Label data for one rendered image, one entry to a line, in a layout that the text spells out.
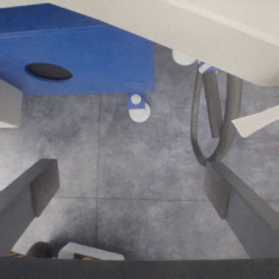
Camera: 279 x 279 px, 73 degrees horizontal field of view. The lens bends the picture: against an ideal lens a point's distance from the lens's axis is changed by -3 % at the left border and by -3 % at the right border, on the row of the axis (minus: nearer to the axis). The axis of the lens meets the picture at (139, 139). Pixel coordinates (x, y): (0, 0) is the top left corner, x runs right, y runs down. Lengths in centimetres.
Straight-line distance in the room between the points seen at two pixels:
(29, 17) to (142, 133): 63
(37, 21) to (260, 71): 48
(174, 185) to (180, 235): 22
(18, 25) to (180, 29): 45
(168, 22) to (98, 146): 84
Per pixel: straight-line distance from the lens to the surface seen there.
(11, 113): 87
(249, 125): 21
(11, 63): 72
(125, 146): 94
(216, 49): 18
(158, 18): 18
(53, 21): 54
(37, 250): 100
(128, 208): 96
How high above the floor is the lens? 93
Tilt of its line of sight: 81 degrees down
